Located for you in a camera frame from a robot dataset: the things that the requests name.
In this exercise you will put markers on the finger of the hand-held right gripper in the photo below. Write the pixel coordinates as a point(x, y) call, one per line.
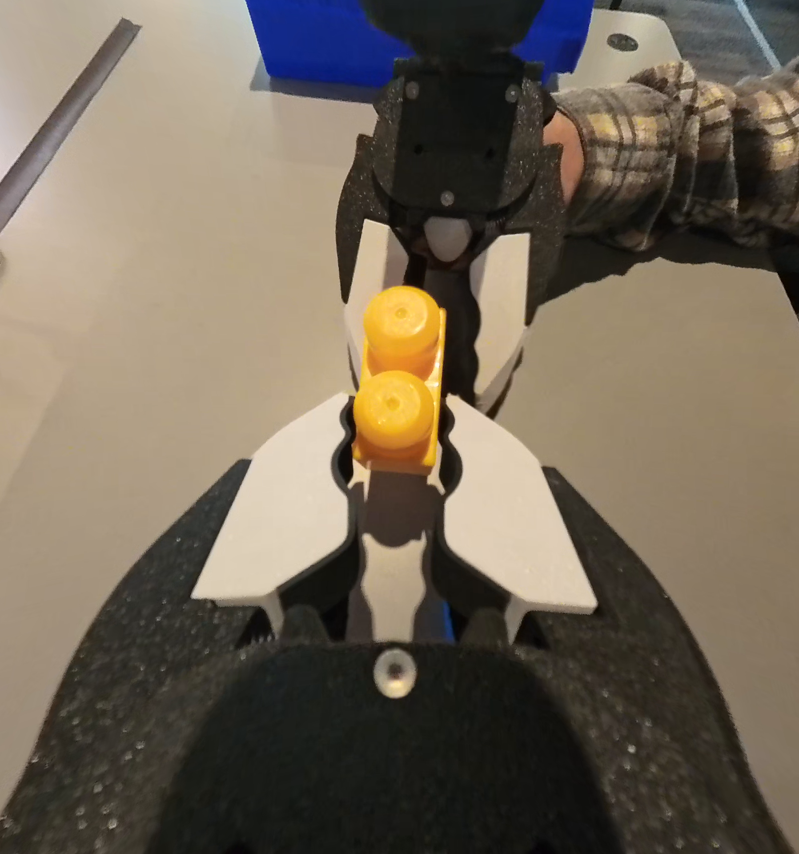
point(372, 267)
point(506, 300)

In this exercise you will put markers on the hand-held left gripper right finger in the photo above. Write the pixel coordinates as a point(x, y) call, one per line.
point(512, 534)

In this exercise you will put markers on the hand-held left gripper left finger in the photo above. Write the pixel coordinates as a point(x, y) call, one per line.
point(279, 527)

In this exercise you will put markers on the yellow two-stud toy block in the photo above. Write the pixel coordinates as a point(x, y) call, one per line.
point(396, 413)

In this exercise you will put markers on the person's right forearm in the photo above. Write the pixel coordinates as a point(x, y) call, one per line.
point(706, 153)

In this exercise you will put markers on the person's right hand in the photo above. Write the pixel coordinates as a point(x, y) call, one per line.
point(566, 160)

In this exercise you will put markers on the blue plastic bin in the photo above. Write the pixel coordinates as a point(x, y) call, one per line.
point(306, 40)

